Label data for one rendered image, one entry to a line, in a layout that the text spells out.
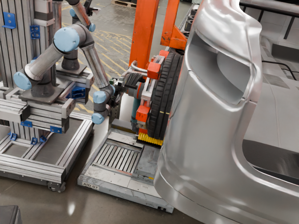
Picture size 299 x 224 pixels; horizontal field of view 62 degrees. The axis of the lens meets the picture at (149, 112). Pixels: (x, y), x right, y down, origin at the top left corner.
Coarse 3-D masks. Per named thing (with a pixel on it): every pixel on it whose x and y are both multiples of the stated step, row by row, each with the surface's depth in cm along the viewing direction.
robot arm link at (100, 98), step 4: (96, 92) 146; (100, 92) 146; (104, 92) 147; (96, 96) 143; (100, 96) 143; (104, 96) 144; (108, 96) 152; (96, 100) 144; (100, 100) 144; (104, 100) 145; (108, 100) 153; (96, 104) 145; (100, 104) 145; (104, 104) 147; (96, 108) 147; (100, 108) 147; (104, 108) 148
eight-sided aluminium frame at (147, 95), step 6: (156, 60) 175; (162, 60) 177; (162, 66) 194; (144, 90) 163; (150, 90) 163; (144, 96) 162; (150, 96) 162; (150, 102) 213; (138, 120) 173; (144, 126) 182
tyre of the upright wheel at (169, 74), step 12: (168, 60) 165; (180, 60) 167; (168, 72) 160; (168, 84) 157; (156, 96) 157; (168, 96) 157; (156, 108) 159; (168, 108) 157; (156, 120) 163; (156, 132) 170
